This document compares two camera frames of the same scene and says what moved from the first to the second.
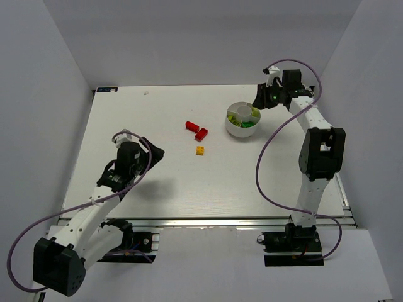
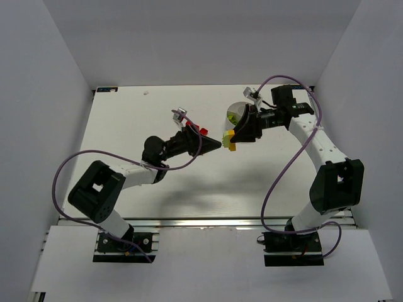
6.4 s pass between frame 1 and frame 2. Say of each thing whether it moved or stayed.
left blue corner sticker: stayed
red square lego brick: stayed
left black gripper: moved
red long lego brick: stayed
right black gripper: moved
